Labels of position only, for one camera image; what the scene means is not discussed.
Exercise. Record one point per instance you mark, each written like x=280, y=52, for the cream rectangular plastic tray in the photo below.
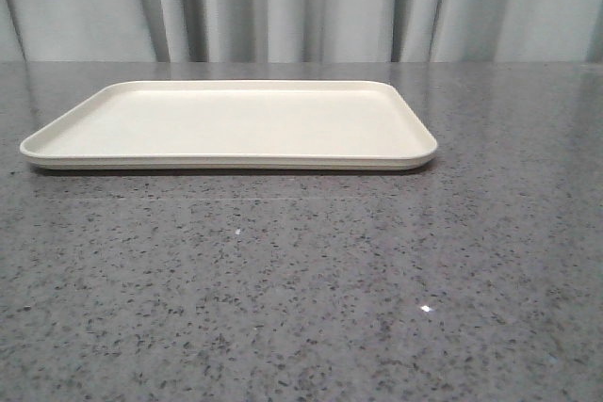
x=236, y=124

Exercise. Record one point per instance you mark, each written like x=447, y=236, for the light grey pleated curtain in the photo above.
x=281, y=31

